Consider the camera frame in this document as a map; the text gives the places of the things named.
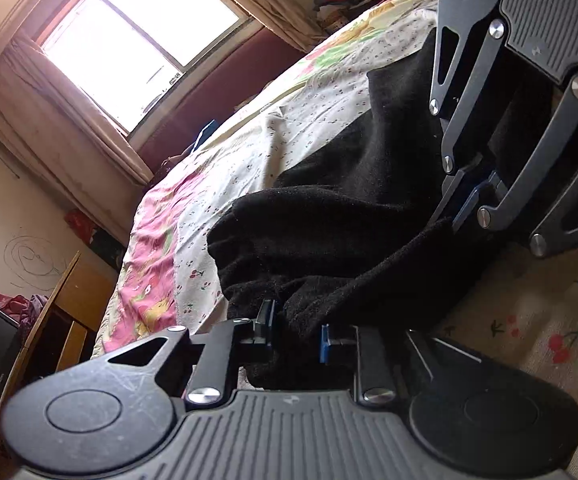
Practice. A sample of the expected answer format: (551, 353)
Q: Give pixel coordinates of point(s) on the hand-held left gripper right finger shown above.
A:
(325, 345)

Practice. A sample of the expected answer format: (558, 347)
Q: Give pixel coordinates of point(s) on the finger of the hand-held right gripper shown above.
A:
(471, 197)
(498, 185)

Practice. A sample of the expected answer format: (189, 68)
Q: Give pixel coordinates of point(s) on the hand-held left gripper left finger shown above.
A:
(268, 316)

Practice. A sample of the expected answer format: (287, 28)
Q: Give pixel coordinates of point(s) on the black pants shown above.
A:
(349, 200)

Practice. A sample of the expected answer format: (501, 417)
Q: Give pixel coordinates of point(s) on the floral bed sheet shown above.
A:
(249, 160)

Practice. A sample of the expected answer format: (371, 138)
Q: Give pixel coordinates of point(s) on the dark brown pouch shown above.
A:
(169, 165)

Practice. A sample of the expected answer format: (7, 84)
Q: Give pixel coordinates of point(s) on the blue flat item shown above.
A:
(205, 135)

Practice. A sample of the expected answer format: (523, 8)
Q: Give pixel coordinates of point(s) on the wooden desk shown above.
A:
(74, 295)

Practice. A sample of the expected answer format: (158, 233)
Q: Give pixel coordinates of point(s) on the red bag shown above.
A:
(81, 227)

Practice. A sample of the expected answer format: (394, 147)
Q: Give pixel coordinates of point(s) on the maroon headboard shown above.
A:
(229, 80)

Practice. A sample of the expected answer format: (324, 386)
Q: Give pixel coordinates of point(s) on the pink cloth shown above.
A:
(14, 305)

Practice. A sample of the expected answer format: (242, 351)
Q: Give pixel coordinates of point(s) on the window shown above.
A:
(134, 35)

